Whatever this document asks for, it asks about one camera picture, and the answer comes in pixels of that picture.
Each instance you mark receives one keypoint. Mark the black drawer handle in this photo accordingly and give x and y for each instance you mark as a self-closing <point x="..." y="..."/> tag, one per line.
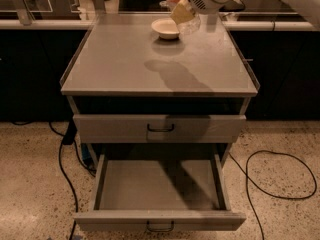
<point x="160" y="228"/>
<point x="163" y="129"/>

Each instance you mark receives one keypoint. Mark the closed grey upper drawer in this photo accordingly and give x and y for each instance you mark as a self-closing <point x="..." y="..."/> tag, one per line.
<point x="133" y="128"/>

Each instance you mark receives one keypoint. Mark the black lower drawer handle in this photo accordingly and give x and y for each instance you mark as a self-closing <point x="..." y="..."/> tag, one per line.
<point x="160" y="228"/>

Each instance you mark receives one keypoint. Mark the open grey lower drawer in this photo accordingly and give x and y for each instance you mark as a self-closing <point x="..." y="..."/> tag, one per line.
<point x="129" y="193"/>

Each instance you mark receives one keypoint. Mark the white horizontal rail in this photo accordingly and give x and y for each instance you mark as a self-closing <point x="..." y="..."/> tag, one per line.
<point x="229" y="25"/>

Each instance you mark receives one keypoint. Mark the clear plastic water bottle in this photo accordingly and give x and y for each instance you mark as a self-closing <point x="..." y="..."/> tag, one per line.
<point x="188" y="27"/>

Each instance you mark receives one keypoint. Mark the black upper drawer handle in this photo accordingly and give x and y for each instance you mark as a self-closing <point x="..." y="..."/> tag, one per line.
<point x="163" y="129"/>

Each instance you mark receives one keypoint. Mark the grey drawer cabinet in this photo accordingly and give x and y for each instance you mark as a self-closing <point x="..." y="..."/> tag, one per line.
<point x="125" y="68"/>

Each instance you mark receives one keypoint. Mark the white paper bowl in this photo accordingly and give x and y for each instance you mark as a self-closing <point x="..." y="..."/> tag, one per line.
<point x="166" y="28"/>

